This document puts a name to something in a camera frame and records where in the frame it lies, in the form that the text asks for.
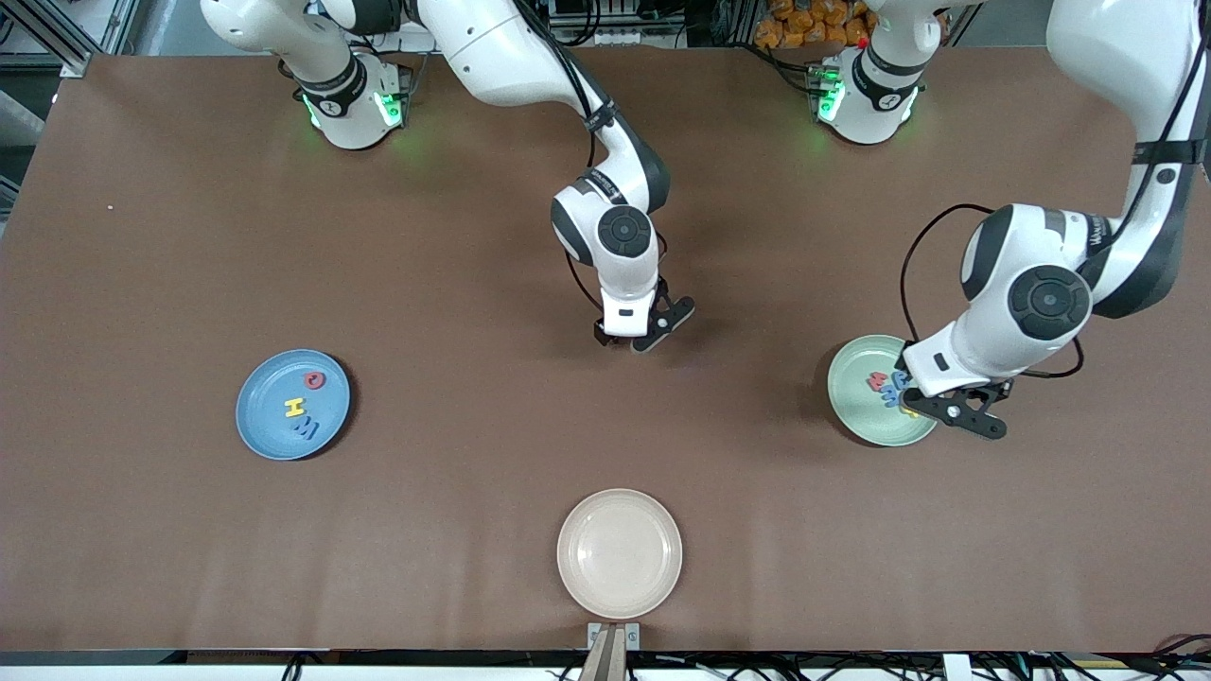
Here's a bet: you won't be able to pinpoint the blue plate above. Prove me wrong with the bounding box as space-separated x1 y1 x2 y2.
235 349 352 462

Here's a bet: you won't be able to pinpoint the green plate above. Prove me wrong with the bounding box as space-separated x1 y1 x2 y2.
827 334 939 448

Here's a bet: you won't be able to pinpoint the beige plate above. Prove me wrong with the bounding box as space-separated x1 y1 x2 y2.
556 488 684 621

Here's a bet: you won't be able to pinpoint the orange packaged snacks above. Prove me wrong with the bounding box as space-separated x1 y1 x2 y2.
754 0 876 50

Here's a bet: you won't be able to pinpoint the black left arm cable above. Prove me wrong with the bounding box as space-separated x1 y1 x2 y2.
899 0 1211 381

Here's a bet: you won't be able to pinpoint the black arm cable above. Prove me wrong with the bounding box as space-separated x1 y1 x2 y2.
899 0 1211 381
511 0 673 313

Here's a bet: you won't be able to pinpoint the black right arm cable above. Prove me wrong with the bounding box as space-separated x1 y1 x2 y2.
511 0 673 313

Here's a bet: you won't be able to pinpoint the black floor cable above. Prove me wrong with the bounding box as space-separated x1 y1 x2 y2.
1150 632 1211 668

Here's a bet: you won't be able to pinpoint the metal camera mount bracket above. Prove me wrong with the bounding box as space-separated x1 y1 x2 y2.
586 621 641 681

